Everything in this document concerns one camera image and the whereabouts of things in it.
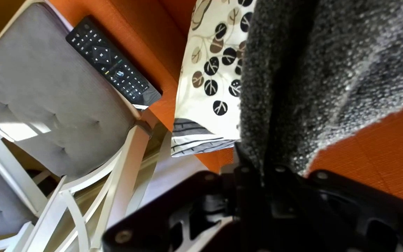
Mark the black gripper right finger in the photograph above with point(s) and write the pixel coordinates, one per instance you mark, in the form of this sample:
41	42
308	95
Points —
283	186

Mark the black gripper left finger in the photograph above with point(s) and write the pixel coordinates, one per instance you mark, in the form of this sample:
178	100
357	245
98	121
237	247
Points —
247	179

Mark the grey fuzzy towel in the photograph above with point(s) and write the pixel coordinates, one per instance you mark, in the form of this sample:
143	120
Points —
314	70

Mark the orange armchair beside white chairs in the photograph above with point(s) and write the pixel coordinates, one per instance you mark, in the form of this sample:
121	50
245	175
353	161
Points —
378	148

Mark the white pillow with leaf print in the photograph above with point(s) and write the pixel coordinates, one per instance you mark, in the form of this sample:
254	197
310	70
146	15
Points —
210	70

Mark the white cross-back chair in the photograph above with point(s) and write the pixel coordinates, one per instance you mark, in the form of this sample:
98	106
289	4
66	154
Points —
118	186
6	245

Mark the black remote control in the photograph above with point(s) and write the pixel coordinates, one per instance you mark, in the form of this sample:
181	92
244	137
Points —
112	60

